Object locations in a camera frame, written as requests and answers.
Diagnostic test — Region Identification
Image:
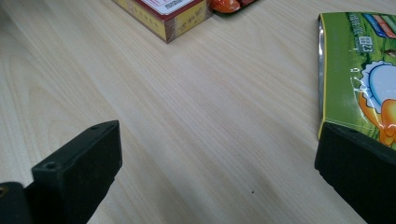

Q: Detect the green seasoning packet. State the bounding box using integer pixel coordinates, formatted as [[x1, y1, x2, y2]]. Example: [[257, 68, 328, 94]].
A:
[[208, 0, 260, 14]]

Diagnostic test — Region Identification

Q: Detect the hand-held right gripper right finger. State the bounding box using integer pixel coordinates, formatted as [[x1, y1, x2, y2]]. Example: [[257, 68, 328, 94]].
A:
[[314, 120, 396, 224]]

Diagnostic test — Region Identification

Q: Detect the small red and yellow box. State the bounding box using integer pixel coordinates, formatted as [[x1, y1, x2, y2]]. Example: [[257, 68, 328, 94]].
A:
[[111, 0, 214, 44]]

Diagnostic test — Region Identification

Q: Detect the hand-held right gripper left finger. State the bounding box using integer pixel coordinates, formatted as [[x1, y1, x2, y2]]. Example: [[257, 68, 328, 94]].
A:
[[24, 119, 123, 224]]

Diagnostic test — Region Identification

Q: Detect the yellow-green spouted pouch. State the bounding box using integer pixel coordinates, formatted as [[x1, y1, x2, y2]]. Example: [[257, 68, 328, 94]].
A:
[[317, 11, 396, 147]]

